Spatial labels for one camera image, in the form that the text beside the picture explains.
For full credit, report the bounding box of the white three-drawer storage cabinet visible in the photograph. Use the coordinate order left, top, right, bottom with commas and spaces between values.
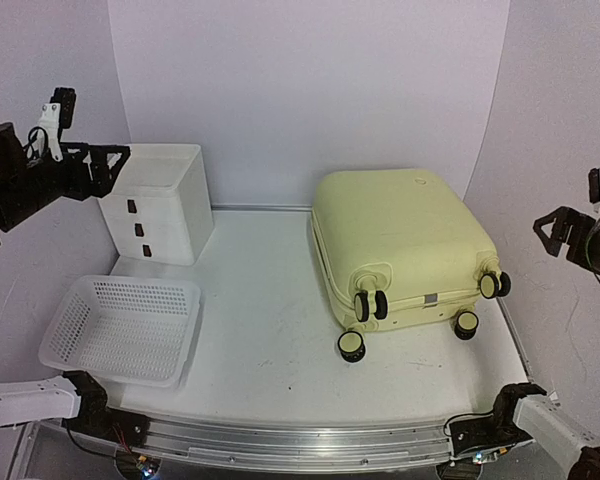
99, 143, 214, 266

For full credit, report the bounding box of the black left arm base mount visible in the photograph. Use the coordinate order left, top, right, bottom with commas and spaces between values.
62, 407, 150, 447

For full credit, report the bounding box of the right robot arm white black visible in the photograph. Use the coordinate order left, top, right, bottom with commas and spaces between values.
483, 207, 600, 479

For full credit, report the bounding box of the pale yellow hard-shell suitcase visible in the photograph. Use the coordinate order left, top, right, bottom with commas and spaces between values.
310, 168, 511, 363

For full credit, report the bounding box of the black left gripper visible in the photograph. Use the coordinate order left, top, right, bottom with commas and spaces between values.
0, 141, 131, 232

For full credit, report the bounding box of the white perforated plastic basket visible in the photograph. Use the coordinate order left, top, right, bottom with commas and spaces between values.
38, 275, 201, 388

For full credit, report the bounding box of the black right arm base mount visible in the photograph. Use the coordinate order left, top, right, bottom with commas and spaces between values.
443, 411, 532, 459

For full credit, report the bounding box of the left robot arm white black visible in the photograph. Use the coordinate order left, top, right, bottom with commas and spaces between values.
0, 119, 131, 437

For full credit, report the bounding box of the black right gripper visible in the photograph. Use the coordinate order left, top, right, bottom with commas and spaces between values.
532, 205, 600, 276

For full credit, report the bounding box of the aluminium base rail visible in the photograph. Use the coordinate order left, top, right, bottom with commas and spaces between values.
29, 409, 566, 466

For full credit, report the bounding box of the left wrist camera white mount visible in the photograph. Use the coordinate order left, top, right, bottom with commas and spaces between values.
37, 87, 77, 162

